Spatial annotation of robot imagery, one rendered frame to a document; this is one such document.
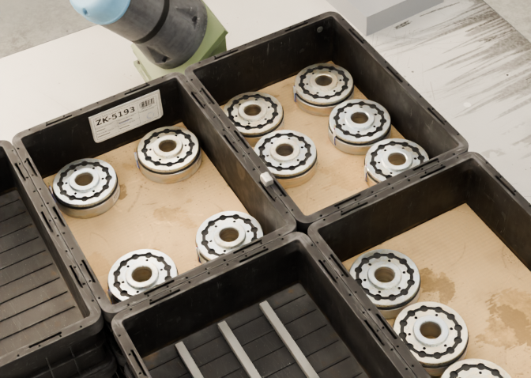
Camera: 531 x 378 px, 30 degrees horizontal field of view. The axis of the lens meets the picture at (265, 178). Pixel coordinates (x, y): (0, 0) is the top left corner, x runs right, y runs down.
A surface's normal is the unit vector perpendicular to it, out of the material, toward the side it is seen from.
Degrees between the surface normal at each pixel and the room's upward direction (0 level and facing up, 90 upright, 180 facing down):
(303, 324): 0
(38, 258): 0
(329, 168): 0
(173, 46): 80
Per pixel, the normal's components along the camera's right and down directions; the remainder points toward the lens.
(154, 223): -0.05, -0.68
